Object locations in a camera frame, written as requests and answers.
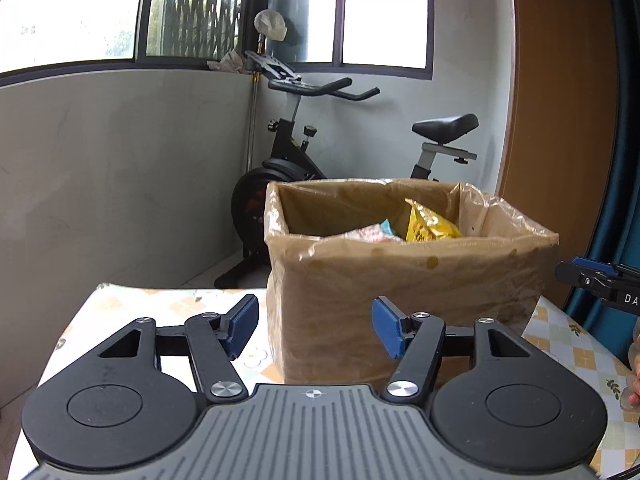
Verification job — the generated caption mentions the metal lattice grille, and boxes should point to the metal lattice grille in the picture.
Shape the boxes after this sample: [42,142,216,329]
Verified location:
[149,0,242,59]

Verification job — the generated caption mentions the black exercise bike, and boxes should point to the black exercise bike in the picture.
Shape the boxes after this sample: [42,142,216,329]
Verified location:
[215,50,480,289]

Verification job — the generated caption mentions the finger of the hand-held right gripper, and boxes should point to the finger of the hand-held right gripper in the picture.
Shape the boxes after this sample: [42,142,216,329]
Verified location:
[554,256,623,292]

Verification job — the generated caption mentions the floral checked tablecloth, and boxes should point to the floral checked tablecloth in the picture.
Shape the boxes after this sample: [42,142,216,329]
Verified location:
[15,282,640,480]

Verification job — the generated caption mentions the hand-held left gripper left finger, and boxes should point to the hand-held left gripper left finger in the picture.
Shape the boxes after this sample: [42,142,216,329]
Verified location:
[82,294,260,404]

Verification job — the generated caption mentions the dark window frame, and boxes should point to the dark window frame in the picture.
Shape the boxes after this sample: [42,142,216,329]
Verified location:
[0,0,434,89]

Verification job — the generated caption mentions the wooden panel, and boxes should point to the wooden panel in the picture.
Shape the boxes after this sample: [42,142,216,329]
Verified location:
[497,0,622,263]

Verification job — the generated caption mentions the blue curtain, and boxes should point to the blue curtain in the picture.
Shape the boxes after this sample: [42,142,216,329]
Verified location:
[560,0,640,328]

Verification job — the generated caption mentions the beige rag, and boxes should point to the beige rag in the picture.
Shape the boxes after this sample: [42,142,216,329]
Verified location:
[207,50,251,75]

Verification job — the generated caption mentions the person's right hand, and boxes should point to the person's right hand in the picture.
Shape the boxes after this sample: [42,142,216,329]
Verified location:
[627,331,640,408]

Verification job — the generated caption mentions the yellow snack bag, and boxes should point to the yellow snack bag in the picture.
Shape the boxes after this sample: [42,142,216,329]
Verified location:
[404,198,464,244]

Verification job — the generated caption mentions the pink white snack packet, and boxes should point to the pink white snack packet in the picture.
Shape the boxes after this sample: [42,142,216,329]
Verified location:
[344,225,403,246]

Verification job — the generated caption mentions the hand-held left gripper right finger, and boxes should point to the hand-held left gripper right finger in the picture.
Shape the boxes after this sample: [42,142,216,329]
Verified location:
[371,296,549,405]

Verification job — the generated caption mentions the metal pole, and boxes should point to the metal pole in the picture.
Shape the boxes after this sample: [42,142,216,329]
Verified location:
[245,35,264,177]

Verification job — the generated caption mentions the cardboard box with plastic liner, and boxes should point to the cardboard box with plastic liner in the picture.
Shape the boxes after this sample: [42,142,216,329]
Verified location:
[264,177,560,391]

